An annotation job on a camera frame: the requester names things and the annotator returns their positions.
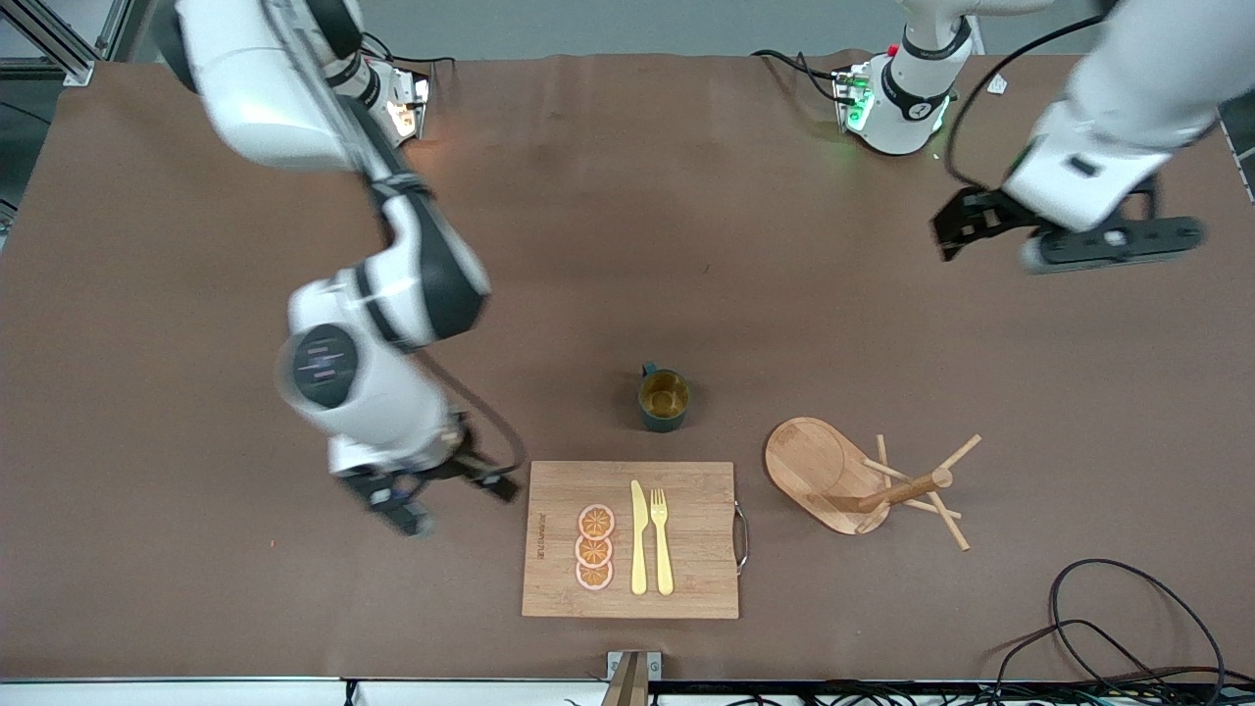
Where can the toy orange slice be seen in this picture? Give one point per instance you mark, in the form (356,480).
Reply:
(596,522)

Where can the yellow toy knife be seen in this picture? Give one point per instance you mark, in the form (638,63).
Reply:
(638,539)

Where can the aluminium frame profile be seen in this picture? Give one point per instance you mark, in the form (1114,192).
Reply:
(59,44)

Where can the wooden mug rack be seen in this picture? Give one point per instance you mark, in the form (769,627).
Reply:
(824,466)

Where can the teal cup with yellow interior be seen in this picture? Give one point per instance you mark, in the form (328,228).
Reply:
(663,397)

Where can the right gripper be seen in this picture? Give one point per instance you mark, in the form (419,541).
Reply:
(390,487)

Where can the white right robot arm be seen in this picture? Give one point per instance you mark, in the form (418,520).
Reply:
(245,88)

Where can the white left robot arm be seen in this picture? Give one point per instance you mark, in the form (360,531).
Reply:
(1147,69)

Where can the small white label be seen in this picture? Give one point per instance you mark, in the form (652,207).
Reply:
(997,84)

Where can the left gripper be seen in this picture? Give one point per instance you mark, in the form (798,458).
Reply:
(983,213)

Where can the metal bracket with brown post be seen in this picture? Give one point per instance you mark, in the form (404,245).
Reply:
(632,679)

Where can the white table edge rail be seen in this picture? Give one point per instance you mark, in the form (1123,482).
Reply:
(147,693)

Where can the yellow toy fork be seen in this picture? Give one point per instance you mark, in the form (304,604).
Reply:
(663,544)

